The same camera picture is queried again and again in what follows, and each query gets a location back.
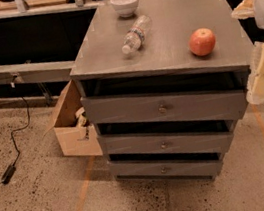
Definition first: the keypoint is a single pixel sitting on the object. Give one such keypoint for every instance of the grey wooden drawer cabinet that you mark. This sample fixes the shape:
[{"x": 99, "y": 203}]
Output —
[{"x": 164, "y": 65}]

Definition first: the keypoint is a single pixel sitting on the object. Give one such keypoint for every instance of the grey top drawer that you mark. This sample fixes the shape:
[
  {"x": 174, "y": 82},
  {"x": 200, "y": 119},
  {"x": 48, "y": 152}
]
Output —
[{"x": 197, "y": 106}]

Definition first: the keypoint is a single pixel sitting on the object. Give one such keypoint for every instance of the grey drawer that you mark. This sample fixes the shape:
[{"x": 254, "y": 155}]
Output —
[
  {"x": 194, "y": 142},
  {"x": 139, "y": 168},
  {"x": 197, "y": 106}
]

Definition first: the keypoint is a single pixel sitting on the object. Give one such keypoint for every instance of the grey bottom drawer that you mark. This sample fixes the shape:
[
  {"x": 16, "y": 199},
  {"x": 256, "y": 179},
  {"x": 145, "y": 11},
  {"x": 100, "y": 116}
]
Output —
[{"x": 139, "y": 168}]

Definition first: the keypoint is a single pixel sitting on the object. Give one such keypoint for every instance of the red apple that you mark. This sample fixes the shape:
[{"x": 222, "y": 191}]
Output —
[{"x": 202, "y": 42}]

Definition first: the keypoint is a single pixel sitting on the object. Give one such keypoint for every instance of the grey metal railing beam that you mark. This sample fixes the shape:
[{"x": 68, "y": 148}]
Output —
[{"x": 36, "y": 72}]

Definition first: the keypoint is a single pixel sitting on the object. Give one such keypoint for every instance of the clear plastic water bottle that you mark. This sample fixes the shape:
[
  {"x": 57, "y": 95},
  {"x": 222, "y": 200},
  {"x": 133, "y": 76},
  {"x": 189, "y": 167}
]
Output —
[{"x": 137, "y": 34}]

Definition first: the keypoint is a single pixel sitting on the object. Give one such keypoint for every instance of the open cardboard box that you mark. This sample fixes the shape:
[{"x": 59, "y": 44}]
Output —
[{"x": 74, "y": 140}]

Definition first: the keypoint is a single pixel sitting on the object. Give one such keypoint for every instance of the black power adapter with cable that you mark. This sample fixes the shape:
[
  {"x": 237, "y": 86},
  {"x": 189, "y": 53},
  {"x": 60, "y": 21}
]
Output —
[{"x": 10, "y": 170}]

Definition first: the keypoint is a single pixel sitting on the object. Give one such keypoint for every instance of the white ceramic bowl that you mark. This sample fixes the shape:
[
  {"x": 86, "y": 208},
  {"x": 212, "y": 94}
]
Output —
[{"x": 125, "y": 8}]

